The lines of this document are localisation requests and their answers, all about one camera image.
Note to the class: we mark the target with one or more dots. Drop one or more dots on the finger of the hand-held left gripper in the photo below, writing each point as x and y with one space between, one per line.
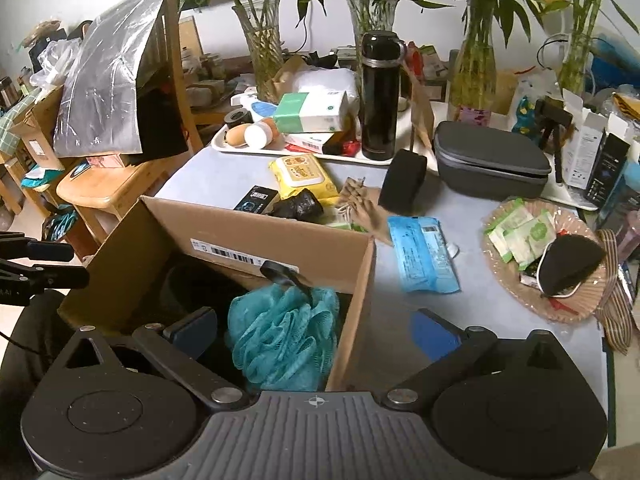
60 277
50 251

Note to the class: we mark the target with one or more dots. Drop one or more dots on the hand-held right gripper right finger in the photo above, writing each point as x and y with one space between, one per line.
434 334

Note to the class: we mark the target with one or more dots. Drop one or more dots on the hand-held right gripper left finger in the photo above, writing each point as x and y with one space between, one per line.
192 330

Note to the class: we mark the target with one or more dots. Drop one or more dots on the brown cardboard box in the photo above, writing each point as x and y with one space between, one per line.
210 230

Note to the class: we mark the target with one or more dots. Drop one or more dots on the yellow wet wipes pack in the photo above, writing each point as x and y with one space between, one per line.
300 170

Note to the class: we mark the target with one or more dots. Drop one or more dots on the blue wipes packet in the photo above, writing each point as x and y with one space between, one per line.
422 255

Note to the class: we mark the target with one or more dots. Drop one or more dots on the teal bath loofah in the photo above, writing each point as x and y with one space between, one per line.
280 335

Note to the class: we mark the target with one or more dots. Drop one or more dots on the wooden chair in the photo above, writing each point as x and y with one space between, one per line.
125 190

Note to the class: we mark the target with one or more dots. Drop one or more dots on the green white sachet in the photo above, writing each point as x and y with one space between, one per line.
505 220
537 235
500 251

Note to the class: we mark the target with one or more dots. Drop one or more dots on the labelled cardboard carton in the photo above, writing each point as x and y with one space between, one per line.
37 125

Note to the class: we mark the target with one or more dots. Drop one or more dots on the woven pink plate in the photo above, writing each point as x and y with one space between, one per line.
565 310

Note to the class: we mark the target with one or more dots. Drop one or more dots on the brown tassel cloth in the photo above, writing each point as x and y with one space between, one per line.
362 207

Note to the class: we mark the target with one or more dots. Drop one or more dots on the small black box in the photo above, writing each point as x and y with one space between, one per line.
256 199

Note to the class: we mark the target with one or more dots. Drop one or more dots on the black pouch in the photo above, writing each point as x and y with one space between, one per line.
570 262

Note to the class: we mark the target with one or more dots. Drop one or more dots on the black foam block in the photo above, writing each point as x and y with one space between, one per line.
402 180

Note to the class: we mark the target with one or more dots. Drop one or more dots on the black crumpled bag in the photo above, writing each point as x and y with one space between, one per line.
298 205

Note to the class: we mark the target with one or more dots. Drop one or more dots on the black garment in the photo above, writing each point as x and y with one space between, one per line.
160 130

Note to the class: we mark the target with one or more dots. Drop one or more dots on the silver plastic bag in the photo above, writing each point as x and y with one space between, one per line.
100 95

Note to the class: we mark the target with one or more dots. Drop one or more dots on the grey zip case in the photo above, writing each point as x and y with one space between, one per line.
490 160

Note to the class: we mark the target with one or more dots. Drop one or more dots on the white tray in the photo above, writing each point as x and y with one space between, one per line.
260 152

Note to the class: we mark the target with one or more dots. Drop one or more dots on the brown egg-shaped sponge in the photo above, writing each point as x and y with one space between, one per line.
235 136

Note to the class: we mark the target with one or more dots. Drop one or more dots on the orange bottle white cap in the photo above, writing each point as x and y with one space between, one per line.
261 135

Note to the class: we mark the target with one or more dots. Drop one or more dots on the red packet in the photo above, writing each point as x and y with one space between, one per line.
305 148

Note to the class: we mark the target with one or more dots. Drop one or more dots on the grey tape roll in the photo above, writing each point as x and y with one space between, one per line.
237 117

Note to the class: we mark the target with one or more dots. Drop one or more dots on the brown paper bag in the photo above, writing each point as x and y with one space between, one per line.
420 110

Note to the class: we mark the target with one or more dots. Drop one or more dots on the white flat carton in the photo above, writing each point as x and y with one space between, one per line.
312 138

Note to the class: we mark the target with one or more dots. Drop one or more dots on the blue white pouch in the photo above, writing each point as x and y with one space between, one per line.
255 106

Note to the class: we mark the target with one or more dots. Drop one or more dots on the black thermos bottle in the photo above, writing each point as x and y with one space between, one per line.
381 105

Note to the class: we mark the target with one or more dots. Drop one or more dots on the tall white carton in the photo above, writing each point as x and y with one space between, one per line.
582 150

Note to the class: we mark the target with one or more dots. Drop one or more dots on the teal patterned packet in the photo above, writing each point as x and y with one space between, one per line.
527 115

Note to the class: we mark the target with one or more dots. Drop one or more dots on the tall black carton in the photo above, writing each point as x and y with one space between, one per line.
607 170

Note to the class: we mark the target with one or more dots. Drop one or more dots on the black tripod stand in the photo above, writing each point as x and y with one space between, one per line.
552 115

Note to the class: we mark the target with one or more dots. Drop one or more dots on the green white tissue box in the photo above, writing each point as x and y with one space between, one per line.
310 110

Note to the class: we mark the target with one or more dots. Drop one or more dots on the glass vase with lucky bamboo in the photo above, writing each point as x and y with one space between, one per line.
577 60
260 45
370 15
472 75

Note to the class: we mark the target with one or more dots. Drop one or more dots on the white plastic bag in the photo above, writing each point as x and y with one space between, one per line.
325 82

